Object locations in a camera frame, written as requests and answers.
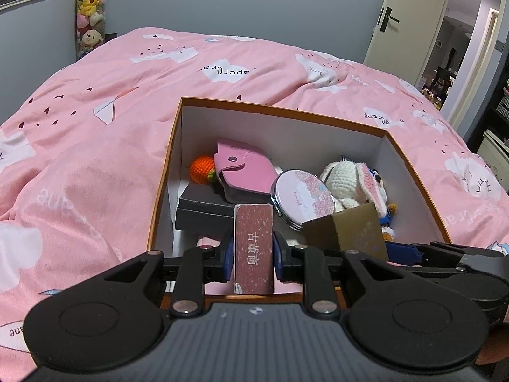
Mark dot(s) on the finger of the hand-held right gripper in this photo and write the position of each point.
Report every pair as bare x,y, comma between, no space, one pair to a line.
437,272
401,254

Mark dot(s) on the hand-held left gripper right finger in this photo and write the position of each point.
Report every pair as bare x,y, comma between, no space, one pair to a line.
278,258

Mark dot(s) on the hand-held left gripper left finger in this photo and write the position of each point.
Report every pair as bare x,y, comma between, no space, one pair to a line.
228,258

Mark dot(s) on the maroon speckled small box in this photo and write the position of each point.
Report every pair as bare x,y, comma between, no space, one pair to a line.
253,246

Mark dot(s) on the small duck plush toy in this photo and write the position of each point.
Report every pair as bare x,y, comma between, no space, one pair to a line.
386,217

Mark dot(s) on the dark grey gift box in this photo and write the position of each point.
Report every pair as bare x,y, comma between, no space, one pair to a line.
202,211

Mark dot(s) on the gold cardboard box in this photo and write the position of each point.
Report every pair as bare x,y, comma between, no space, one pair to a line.
350,230

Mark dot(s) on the round floral compact mirror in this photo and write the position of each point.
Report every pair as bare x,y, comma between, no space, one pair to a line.
302,197

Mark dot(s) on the pink fluffy peach plush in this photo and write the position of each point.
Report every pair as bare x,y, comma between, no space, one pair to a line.
246,167

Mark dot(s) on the white crochet bunny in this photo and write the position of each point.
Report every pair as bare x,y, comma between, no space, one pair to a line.
346,179

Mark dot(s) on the orange crochet toy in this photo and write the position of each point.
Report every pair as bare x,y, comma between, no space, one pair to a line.
201,169

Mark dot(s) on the orange cardboard box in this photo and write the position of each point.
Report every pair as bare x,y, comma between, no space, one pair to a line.
278,139

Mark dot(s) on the person's right forearm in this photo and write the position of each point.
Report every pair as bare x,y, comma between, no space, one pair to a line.
497,346

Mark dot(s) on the white cabinet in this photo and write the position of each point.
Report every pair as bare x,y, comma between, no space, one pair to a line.
495,151

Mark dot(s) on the pink printed blanket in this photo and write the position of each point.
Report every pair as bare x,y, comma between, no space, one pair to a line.
99,147

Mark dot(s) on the dark shelf unit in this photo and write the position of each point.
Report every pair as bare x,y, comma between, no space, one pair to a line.
502,107

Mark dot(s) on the dark chair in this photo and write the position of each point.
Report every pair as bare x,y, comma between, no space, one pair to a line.
441,79

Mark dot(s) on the cream door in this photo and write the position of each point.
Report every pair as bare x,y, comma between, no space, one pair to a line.
409,28

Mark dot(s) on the column of plush toys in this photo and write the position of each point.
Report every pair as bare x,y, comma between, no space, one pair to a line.
90,8

